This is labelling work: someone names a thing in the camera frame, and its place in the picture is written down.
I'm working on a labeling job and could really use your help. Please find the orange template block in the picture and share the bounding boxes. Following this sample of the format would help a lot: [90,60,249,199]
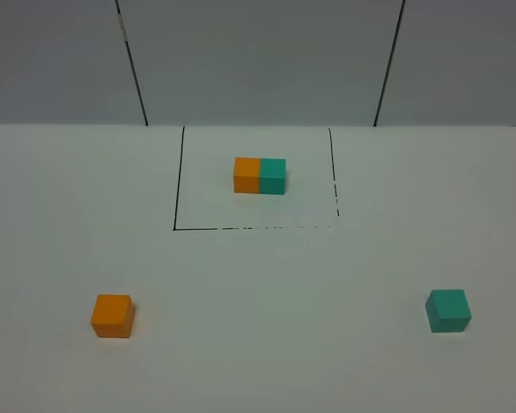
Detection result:
[233,157,261,194]

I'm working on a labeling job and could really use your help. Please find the teal template block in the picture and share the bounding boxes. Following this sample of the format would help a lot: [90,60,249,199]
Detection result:
[259,158,286,195]

